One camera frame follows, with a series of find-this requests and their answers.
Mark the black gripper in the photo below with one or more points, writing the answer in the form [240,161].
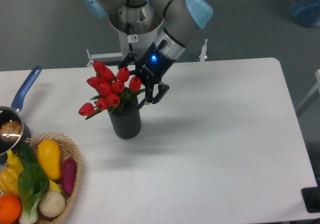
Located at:
[150,68]

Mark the red tulip bouquet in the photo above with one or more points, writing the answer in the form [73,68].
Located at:
[115,92]

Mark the dark grey ribbed vase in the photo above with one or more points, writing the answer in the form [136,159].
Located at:
[126,123]

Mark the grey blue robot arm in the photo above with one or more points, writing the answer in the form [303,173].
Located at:
[182,19]

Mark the woven wicker basket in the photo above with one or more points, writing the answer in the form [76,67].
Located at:
[68,149]

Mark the purple eggplant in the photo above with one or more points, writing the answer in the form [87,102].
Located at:
[68,175]

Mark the yellow squash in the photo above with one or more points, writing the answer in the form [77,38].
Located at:
[49,155]

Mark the brown bread roll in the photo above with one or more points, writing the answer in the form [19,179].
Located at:
[11,131]

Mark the green bok choy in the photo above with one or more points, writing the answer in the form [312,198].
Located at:
[33,183]

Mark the beige garlic bulb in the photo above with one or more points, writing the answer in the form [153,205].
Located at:
[52,204]

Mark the blue translucent bin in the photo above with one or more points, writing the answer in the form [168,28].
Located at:
[306,12]

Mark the yellow bell pepper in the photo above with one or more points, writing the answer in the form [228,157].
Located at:
[9,181]

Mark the orange fruit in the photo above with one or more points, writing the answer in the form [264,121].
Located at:
[10,208]

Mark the black device at table edge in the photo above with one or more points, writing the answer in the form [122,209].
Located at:
[311,199]

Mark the blue handled saucepan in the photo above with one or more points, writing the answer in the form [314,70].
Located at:
[12,113]

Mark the white table frame leg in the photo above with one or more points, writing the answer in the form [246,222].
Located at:
[310,96]

